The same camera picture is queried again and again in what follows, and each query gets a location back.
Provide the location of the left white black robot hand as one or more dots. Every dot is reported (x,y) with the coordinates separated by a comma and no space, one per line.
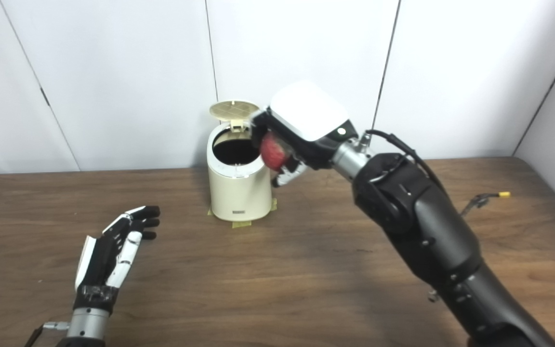
(101,255)

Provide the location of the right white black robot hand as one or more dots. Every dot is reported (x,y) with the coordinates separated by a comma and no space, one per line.
(306,111)

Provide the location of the red apple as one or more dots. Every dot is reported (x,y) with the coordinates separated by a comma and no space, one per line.
(271,152)

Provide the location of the round cream bin lid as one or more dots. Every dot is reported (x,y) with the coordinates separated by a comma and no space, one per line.
(231,110)

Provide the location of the cream-colored bin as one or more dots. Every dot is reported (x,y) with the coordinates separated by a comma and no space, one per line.
(239,193)

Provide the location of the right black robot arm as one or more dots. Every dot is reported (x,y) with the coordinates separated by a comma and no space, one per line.
(441,231)

